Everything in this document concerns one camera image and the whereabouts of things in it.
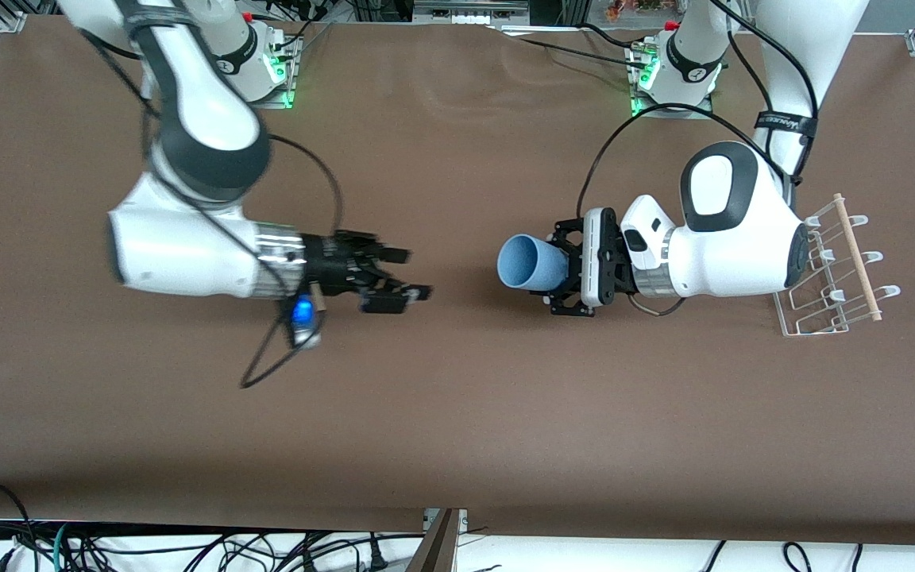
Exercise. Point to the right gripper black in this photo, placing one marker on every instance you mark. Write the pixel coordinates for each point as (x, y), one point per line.
(328, 264)

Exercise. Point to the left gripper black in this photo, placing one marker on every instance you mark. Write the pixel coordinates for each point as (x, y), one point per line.
(571, 268)

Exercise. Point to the blue plastic cup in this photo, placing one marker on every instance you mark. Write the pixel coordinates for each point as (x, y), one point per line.
(525, 264)

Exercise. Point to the right white Franka arm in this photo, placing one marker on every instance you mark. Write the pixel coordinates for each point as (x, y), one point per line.
(187, 254)

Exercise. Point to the left white Franka arm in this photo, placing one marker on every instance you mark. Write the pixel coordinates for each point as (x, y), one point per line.
(735, 246)

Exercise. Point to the orange red clutter item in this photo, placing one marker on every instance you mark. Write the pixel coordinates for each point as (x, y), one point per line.
(632, 8)

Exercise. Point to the white power strip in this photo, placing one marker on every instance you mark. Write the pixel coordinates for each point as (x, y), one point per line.
(469, 12)

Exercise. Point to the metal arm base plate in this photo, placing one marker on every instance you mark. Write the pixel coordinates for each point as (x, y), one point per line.
(255, 104)
(672, 114)

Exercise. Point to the small metal bracket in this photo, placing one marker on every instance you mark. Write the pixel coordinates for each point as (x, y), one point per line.
(464, 518)

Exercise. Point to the brown wooden post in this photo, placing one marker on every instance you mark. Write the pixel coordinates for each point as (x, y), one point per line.
(438, 548)

